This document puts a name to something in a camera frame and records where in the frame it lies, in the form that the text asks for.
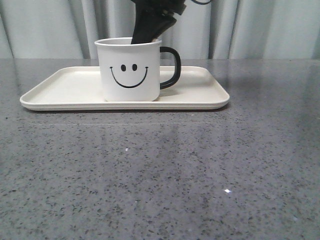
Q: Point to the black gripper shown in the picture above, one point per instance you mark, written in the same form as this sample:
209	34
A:
148	24

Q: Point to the white smiley mug black handle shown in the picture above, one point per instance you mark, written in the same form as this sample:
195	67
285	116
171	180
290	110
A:
131	72

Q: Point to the cream rectangular plastic tray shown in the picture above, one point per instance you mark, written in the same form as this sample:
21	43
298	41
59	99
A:
79	88

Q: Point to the pale green curtain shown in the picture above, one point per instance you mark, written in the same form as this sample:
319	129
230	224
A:
219	29

